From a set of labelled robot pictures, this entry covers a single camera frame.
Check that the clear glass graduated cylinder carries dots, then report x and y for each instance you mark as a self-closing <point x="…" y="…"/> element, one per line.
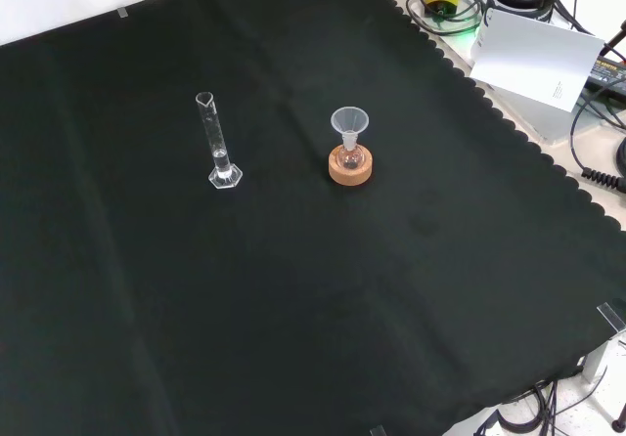
<point x="215" y="143"/>

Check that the round-bottom glass flask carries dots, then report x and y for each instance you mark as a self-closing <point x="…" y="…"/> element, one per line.
<point x="350" y="159"/>

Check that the black table cloth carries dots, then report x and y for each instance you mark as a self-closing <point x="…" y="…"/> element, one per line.
<point x="293" y="270"/>

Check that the clear plastic funnel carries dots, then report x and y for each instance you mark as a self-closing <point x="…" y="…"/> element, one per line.
<point x="349" y="119"/>

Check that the grey platform box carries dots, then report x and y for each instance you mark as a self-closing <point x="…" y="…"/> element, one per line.
<point x="533" y="118"/>

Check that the black power adapter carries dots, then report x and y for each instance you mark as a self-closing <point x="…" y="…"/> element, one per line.
<point x="611" y="76"/>

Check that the aluminium bench leg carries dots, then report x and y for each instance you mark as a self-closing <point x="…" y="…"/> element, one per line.
<point x="604" y="358"/>

